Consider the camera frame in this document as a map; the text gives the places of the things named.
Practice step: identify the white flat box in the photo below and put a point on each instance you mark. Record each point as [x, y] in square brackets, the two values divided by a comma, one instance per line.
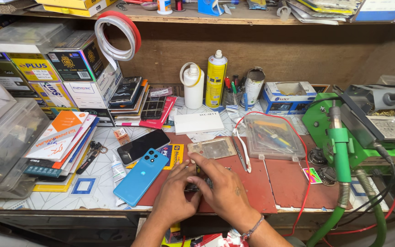
[199, 122]

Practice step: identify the yellow blue flat packet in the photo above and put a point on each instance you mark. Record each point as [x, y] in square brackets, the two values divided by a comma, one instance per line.
[173, 154]

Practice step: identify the black yellow screwdriver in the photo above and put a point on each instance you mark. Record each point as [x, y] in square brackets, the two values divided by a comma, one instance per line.
[198, 169]

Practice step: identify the black smartphone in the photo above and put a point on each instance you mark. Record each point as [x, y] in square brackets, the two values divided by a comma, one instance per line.
[142, 145]

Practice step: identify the green rework station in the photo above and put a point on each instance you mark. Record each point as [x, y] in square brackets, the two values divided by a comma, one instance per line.
[317, 116]

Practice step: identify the white flex strip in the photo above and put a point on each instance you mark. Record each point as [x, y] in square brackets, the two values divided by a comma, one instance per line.
[243, 151]

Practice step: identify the blue phone back cover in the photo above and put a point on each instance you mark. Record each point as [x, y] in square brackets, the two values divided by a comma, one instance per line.
[139, 180]

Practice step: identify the stack of cardboard boxes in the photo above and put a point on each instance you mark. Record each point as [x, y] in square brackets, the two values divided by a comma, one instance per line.
[57, 79]

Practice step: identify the small orange packet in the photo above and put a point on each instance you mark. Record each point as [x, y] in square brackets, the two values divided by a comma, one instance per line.
[122, 136]

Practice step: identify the clear plastic tool box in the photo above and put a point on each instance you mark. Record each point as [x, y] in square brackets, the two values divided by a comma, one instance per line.
[273, 137]

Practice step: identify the red white packets below table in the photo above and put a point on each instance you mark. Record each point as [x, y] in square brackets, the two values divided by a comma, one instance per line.
[214, 240]

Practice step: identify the clear cup of pens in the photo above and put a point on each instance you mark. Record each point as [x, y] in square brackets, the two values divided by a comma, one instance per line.
[233, 94]

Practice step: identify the clear plastic storage containers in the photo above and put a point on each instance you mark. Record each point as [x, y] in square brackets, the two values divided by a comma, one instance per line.
[5, 144]

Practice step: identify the small white glue tube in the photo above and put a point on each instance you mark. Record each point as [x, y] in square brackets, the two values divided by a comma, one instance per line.
[118, 169]

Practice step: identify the red work mat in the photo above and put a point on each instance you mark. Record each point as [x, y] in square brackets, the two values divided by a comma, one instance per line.
[262, 188]

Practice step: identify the grey soldering iron stand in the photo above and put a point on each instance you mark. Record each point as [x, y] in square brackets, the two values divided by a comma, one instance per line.
[372, 109]

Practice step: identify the open tin can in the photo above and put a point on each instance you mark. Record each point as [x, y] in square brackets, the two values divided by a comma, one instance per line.
[254, 87]

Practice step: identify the stack of screen protector packets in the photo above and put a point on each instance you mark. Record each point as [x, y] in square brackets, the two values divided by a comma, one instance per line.
[62, 140]

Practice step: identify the person's left hand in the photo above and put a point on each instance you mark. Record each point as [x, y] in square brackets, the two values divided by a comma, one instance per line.
[173, 202]

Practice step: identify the round metal nozzle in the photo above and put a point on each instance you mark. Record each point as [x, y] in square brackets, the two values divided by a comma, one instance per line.
[327, 175]
[316, 156]

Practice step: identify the red white tape rolls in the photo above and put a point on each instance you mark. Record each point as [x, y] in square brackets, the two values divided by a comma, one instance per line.
[118, 34]

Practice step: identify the person's right hand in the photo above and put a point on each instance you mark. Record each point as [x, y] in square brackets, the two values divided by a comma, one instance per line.
[226, 195]

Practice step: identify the clear lidded plastic case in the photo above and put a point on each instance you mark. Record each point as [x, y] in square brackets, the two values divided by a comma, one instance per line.
[26, 37]

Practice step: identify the yellow spray can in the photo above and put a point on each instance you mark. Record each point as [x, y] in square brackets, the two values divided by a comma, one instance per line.
[216, 82]

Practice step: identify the blue white carton box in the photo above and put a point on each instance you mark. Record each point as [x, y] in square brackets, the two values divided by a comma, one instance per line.
[286, 99]

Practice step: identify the dark phone circuit board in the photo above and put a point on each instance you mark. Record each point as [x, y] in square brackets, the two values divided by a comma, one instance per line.
[206, 183]

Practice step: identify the stack of phone parts packets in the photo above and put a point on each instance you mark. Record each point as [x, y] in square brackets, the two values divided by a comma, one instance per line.
[139, 103]

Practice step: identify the white plastic bottle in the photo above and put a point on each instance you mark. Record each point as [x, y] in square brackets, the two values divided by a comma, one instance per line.
[194, 89]

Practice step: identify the metal tweezers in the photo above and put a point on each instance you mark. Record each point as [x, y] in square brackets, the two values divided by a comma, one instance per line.
[239, 154]

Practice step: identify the wooden shelf with supplies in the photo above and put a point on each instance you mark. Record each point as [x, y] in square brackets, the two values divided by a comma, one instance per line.
[197, 10]

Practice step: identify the clear phone middle frame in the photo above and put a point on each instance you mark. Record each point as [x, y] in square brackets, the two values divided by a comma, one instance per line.
[213, 148]

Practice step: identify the person's left fingers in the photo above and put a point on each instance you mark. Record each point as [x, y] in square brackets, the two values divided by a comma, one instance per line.
[182, 171]

